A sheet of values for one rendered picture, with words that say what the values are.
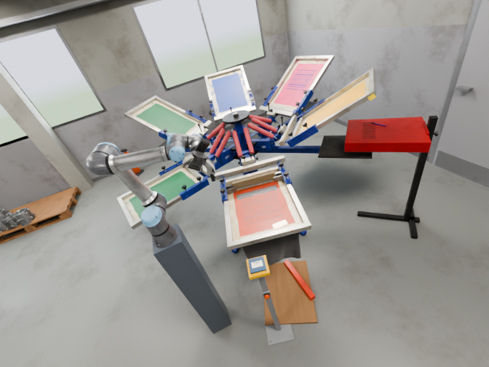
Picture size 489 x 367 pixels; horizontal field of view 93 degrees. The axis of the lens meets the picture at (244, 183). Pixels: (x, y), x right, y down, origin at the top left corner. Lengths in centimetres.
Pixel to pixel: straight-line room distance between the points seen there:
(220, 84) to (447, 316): 351
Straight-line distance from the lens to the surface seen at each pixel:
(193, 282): 183
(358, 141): 226
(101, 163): 129
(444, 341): 253
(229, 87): 364
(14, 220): 562
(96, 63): 527
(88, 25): 525
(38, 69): 544
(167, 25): 522
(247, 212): 186
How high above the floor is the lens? 223
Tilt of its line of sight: 36 degrees down
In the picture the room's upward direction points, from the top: 16 degrees counter-clockwise
